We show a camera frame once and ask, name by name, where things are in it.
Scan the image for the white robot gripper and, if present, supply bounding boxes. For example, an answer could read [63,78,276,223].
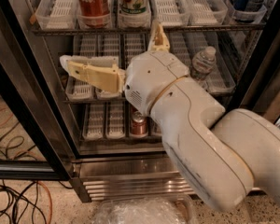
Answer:
[60,20,189,116]

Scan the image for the red coke can top shelf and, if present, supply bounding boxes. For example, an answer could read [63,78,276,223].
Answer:
[78,0,110,28]

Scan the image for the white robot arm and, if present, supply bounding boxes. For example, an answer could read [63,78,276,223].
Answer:
[60,22,280,211]

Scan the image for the white green soda can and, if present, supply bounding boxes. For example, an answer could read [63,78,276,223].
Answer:
[119,0,149,28]

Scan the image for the red can bottom shelf rear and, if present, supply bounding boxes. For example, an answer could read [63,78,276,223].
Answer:
[130,105,137,113]

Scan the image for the red can bottom shelf front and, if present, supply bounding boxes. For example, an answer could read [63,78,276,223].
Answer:
[130,111,147,137]

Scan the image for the clear water bottle middle shelf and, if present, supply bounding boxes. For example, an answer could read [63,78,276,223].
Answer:
[189,46,217,91]

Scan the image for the stainless steel fridge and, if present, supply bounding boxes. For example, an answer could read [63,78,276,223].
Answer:
[0,0,280,203]

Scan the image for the open glass fridge door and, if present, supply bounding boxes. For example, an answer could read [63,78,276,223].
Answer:
[0,0,75,180]

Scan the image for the dark drink bottle white cap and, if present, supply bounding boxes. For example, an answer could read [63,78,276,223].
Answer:
[151,120,161,136]

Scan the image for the clear plastic bin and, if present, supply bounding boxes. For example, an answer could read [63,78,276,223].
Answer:
[91,194,199,224]

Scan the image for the middle wire shelf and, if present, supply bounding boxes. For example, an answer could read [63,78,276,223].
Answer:
[63,93,231,104]

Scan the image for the wire shelf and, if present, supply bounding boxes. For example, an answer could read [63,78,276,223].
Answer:
[63,93,231,104]
[31,23,265,36]
[80,135,161,143]

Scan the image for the bottom wire shelf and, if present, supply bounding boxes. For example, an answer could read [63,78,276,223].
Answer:
[80,135,161,143]

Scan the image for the top wire shelf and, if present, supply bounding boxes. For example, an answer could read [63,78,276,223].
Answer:
[31,23,265,36]

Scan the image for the orange floor cable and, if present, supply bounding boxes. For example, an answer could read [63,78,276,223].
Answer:
[0,106,54,224]

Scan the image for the black floor cables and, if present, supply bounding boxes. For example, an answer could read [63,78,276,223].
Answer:
[0,121,73,224]

